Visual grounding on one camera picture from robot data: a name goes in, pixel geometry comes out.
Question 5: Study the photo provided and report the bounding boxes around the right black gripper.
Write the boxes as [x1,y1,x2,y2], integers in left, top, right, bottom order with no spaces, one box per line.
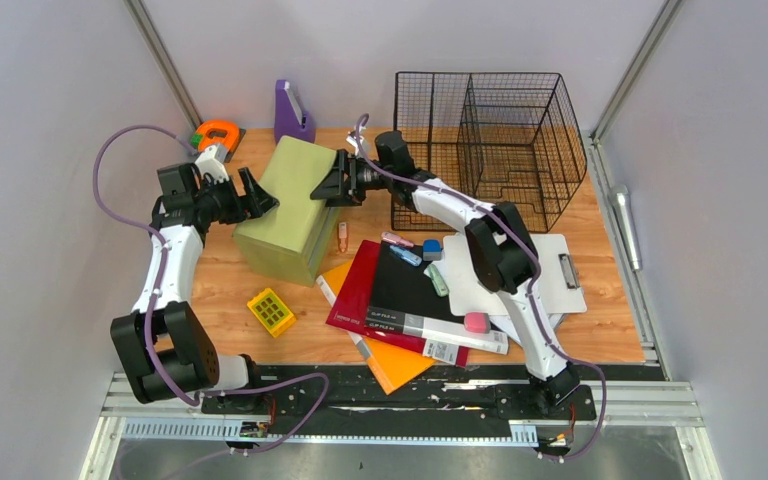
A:
[312,151,394,208]

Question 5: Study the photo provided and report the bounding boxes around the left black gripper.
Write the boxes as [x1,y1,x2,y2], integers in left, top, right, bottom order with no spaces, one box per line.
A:
[196,170,280,228]

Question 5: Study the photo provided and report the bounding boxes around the green drawer cabinet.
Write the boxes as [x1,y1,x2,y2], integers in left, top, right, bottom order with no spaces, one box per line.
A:
[232,136,339,287]

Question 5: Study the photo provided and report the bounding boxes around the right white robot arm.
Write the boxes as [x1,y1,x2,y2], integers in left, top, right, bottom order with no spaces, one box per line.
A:
[310,128,580,418]

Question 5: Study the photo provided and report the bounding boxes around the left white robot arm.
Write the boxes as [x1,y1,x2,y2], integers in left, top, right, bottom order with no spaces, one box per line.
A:
[110,161,279,413]

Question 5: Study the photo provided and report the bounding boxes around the pink highlighter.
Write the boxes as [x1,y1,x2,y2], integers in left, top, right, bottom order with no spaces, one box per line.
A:
[381,232,415,249]

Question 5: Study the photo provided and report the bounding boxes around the purple tape dispenser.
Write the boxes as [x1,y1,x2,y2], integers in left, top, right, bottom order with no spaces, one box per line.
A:
[273,79,317,143]

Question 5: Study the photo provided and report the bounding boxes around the orange tape roll holder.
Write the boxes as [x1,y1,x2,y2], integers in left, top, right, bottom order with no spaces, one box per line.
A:
[189,120,246,163]

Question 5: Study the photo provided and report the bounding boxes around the blue highlighter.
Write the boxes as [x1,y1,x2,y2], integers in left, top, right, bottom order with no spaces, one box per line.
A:
[389,245,423,267]

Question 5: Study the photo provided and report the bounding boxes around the yellow grid box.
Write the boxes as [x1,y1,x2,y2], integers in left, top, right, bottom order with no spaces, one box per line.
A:
[246,288,297,338]

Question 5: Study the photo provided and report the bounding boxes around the blue eraser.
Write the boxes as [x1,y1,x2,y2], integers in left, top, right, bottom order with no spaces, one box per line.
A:
[422,239,443,262]

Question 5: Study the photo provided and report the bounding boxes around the red folder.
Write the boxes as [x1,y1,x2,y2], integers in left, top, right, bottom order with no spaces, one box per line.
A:
[324,239,470,368]

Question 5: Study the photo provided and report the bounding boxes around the black clip file folder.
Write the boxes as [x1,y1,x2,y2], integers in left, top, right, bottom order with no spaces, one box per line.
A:
[365,243,509,355]

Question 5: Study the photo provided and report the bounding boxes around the green highlighter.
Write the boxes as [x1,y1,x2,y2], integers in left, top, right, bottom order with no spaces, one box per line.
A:
[423,264,449,297]

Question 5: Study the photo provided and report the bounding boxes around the orange folder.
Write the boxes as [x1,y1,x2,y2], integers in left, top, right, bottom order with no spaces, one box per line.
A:
[316,260,434,395]

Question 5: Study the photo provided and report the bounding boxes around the pink eraser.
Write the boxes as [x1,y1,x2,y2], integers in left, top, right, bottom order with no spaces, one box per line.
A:
[463,312,491,334]

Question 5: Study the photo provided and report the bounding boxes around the papers under clipboard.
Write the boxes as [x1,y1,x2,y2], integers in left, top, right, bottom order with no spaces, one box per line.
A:
[488,314,566,344]

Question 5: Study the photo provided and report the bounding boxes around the white clipboard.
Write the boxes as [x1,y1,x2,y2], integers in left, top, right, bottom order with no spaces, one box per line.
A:
[433,234,587,316]

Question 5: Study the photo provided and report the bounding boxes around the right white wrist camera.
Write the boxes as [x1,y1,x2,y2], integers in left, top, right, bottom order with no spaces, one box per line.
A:
[346,130,371,158]

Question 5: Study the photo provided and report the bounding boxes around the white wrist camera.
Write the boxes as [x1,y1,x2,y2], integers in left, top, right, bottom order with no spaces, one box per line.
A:
[194,143,230,184]
[346,130,371,158]

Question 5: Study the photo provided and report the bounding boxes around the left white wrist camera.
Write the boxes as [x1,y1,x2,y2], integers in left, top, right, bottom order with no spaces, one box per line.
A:
[194,143,230,184]

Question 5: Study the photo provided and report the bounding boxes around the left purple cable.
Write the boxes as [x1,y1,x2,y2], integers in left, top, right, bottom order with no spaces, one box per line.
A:
[92,124,330,480]

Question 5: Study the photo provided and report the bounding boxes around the black wire mesh basket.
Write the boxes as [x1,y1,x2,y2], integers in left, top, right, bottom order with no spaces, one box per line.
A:
[393,71,587,233]

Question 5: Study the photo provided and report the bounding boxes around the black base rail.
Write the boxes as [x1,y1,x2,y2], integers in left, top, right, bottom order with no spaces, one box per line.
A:
[201,364,602,439]

